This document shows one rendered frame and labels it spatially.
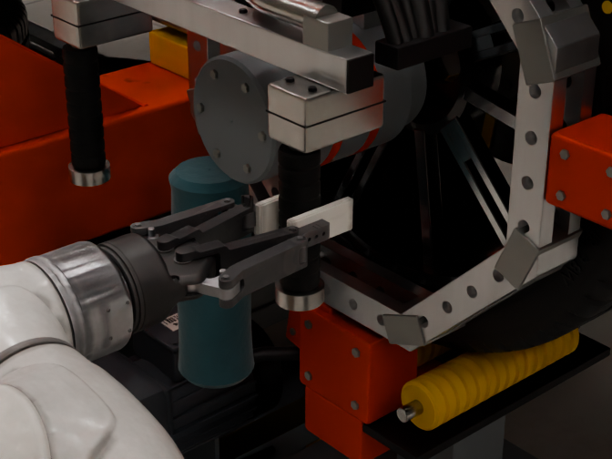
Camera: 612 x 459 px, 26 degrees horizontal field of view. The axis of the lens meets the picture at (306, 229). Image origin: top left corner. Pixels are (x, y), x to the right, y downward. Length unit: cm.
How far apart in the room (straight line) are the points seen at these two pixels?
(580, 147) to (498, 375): 41
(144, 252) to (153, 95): 83
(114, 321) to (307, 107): 23
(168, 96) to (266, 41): 70
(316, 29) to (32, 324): 34
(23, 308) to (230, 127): 42
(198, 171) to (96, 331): 49
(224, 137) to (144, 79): 60
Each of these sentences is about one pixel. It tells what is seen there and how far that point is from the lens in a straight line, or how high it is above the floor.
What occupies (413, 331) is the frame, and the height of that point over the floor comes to 61.
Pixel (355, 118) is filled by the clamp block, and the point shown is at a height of 92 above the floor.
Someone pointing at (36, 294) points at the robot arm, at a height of 87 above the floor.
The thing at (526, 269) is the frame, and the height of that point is 74.
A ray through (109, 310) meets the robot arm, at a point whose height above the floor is 84.
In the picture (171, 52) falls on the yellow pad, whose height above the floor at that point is 71.
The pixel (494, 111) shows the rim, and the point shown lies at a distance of 138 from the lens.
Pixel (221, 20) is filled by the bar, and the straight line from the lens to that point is 118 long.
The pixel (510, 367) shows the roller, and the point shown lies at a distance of 152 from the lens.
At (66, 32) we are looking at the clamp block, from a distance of 136.
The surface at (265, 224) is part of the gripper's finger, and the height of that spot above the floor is 82.
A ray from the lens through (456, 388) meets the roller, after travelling 146.
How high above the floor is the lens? 134
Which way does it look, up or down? 27 degrees down
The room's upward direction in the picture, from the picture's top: straight up
